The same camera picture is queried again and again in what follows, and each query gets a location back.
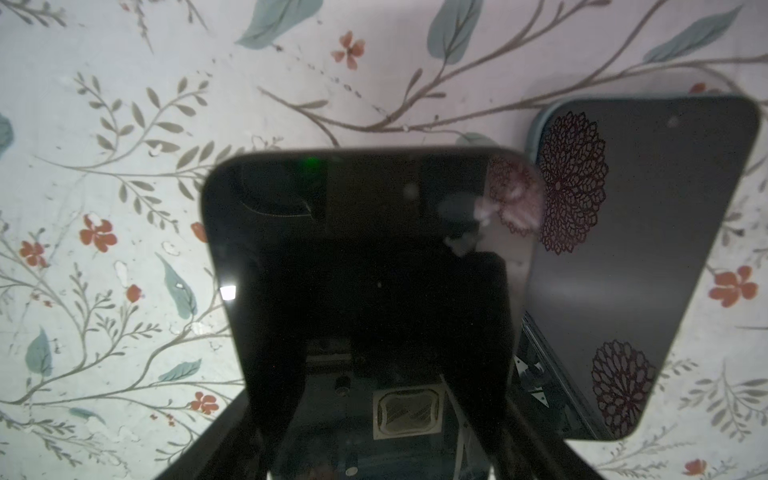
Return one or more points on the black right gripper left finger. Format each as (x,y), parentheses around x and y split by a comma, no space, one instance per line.
(210,444)

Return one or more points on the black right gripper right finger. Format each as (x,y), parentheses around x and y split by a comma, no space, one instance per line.
(526,449)

